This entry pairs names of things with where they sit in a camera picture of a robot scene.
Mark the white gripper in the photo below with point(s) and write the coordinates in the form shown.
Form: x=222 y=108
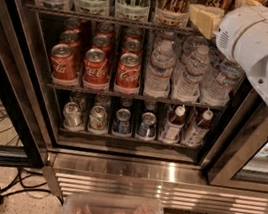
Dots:
x=234 y=34

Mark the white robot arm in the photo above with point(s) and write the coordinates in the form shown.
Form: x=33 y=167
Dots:
x=257 y=74

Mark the coca-cola can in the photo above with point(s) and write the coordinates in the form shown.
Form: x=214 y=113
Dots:
x=102 y=42
x=72 y=39
x=63 y=62
x=128 y=71
x=96 y=66
x=132 y=46

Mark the front right Coca-Cola can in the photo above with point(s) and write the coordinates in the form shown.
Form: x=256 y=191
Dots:
x=128 y=71

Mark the right fridge glass door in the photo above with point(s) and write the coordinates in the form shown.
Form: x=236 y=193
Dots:
x=233 y=161

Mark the blue can front right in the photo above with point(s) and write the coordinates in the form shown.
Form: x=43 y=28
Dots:
x=147 y=126

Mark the blue can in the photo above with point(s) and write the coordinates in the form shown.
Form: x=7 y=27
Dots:
x=121 y=124
x=147 y=126

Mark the front middle Coca-Cola can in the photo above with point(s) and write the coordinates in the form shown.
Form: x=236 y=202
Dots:
x=96 y=66

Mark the blue can front left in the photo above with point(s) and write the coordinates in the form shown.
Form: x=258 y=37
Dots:
x=121 y=124

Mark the silver can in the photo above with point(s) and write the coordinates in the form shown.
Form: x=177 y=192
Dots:
x=72 y=116
x=97 y=122

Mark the front left Coca-Cola can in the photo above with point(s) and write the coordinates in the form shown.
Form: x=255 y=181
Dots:
x=63 y=62

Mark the stainless fridge base grille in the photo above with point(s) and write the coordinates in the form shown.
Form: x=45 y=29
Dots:
x=177 y=186

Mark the silver can front left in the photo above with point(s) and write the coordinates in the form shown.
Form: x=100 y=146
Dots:
x=72 y=116

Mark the open fridge glass door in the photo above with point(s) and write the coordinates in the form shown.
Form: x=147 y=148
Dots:
x=20 y=34

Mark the front right water bottle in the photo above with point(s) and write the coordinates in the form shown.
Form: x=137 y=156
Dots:
x=220 y=79

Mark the water bottle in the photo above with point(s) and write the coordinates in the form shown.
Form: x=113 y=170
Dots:
x=161 y=63
x=196 y=62
x=220 y=79

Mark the front middle water bottle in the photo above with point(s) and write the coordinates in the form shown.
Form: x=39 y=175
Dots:
x=196 y=62

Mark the front left water bottle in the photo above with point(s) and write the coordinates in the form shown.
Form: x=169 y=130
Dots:
x=161 y=63

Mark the left tea bottle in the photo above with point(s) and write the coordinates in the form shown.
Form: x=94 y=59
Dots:
x=173 y=125

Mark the tea bottle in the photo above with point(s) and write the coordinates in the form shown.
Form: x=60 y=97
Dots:
x=173 y=125
x=197 y=129

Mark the right tea bottle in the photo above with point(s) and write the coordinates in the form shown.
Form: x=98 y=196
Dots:
x=197 y=129

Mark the middle wire shelf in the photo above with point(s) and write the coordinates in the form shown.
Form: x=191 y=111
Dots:
x=136 y=96

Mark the wire shelf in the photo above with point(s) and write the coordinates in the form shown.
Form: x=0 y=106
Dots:
x=113 y=20
x=136 y=96

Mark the top wire shelf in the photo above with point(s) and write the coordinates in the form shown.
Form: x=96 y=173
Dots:
x=113 y=20

